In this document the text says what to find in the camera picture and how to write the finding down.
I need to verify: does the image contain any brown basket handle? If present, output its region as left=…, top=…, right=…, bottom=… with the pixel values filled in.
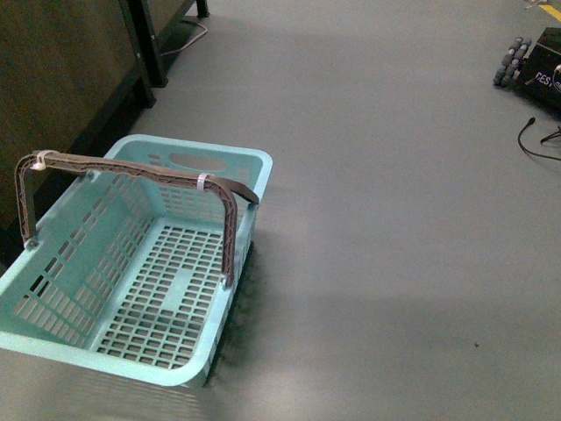
left=14, top=150, right=238, bottom=286
left=208, top=175, right=260, bottom=204

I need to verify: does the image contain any light blue plastic basket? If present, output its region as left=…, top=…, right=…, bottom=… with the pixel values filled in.
left=1, top=135, right=273, bottom=387

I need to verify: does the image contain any black table leg frame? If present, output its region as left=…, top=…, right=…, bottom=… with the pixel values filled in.
left=119, top=0, right=210, bottom=108

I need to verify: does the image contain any white floor cable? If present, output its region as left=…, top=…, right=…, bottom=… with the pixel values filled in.
left=160, top=18, right=208, bottom=57

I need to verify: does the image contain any black floor cable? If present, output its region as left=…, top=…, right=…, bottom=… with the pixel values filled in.
left=517, top=116, right=561, bottom=161

